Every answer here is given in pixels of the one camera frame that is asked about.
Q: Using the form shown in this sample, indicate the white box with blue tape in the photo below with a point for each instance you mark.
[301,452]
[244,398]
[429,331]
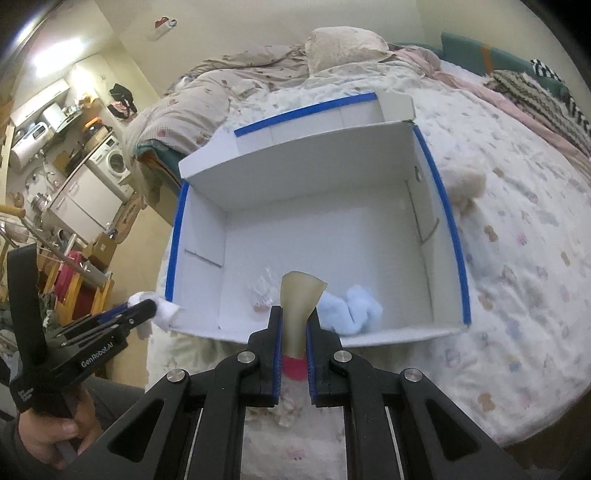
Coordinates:
[323,230]

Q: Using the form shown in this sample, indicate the white water heater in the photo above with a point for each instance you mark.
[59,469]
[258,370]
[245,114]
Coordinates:
[30,147]

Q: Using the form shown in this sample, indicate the clear plastic bag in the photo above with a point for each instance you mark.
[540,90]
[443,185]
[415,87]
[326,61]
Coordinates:
[262,295]

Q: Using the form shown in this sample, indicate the red cloth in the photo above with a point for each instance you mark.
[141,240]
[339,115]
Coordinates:
[76,286]

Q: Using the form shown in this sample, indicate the white washing machine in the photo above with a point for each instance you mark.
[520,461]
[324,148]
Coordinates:
[111,161]

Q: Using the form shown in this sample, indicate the white sock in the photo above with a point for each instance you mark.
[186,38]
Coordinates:
[165,311]

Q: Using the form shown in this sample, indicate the person's dark pants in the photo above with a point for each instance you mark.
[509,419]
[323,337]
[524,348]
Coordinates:
[117,399]

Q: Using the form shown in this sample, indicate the person's left hand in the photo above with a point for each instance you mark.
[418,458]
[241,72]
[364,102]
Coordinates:
[51,434]

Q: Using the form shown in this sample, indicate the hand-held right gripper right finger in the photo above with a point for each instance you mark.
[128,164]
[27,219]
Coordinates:
[310,355]

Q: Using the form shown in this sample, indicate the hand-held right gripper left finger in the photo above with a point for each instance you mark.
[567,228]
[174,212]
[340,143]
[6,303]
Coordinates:
[277,350]

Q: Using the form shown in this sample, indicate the cream lace pillow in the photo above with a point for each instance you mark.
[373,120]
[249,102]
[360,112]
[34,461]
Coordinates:
[344,48]

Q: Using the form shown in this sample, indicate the beige printed quilt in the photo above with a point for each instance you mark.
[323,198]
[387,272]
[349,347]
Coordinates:
[198,108]

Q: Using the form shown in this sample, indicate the striped knitted cloth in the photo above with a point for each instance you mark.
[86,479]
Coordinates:
[531,94]

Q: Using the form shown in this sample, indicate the light blue sock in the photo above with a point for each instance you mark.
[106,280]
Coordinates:
[355,308]

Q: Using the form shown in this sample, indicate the white microwave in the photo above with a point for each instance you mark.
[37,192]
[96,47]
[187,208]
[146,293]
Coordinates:
[54,117]

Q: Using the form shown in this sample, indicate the beige plush toy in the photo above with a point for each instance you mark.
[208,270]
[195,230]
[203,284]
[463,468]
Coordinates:
[466,187]

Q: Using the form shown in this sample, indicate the teal headboard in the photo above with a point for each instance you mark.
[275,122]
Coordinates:
[464,51]

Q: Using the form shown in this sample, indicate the black hanging clothes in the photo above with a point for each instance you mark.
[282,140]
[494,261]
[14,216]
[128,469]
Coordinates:
[123,98]

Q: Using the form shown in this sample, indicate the red wall hanger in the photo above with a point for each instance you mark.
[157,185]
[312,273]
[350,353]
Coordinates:
[165,22]

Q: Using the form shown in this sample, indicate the black white zigzag cloth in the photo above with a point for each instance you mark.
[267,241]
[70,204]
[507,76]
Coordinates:
[575,108]

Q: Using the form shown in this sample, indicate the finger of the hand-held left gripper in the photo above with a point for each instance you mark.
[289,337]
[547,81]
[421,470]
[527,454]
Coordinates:
[99,336]
[134,314]

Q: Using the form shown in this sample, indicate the white printed blanket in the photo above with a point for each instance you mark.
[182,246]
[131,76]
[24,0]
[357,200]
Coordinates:
[512,286]

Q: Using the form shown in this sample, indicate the beige sock with pink toe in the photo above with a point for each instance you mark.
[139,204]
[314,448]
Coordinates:
[298,307]

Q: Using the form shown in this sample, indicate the brown cardboard box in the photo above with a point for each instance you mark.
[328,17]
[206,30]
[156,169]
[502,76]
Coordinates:
[102,249]

